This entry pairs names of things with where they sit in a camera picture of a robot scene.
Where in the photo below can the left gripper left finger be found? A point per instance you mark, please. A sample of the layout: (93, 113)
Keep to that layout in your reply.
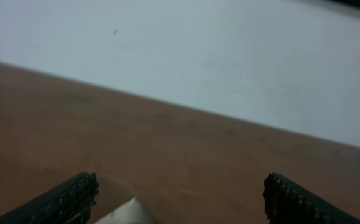
(67, 203)

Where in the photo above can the Galaxy S25 Ultra smartphone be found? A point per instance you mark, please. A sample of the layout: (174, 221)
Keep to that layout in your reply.
(131, 212)

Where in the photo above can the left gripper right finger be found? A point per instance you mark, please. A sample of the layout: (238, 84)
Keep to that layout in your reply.
(289, 203)

